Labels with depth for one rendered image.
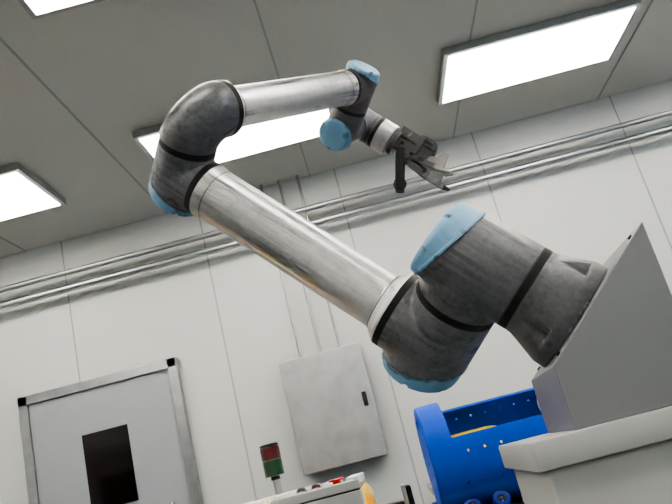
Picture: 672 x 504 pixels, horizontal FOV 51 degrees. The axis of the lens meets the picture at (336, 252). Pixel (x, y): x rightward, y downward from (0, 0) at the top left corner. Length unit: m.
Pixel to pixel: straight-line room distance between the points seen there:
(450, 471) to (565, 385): 0.83
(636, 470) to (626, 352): 0.16
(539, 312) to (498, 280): 0.08
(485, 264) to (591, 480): 0.35
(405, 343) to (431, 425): 0.64
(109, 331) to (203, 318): 0.75
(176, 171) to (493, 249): 0.64
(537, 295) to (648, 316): 0.16
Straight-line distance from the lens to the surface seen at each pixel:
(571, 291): 1.12
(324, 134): 1.86
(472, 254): 1.13
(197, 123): 1.38
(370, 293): 1.26
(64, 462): 5.76
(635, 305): 1.10
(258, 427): 5.35
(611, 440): 1.03
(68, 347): 5.89
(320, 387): 5.08
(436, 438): 1.84
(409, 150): 1.96
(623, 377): 1.08
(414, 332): 1.23
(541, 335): 1.14
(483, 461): 1.85
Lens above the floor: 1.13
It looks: 17 degrees up
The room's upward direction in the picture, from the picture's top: 15 degrees counter-clockwise
